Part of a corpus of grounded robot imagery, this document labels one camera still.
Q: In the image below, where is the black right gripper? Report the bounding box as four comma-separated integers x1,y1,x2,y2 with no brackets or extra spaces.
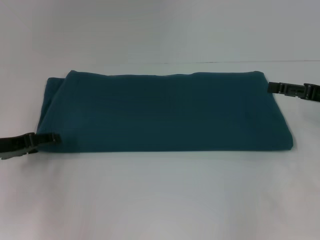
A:
266,81,320,104

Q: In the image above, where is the teal blue shirt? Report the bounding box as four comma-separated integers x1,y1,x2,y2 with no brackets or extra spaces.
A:
34,70,294,153

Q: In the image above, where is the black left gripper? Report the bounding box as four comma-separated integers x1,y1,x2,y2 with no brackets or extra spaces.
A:
0,132,62,161

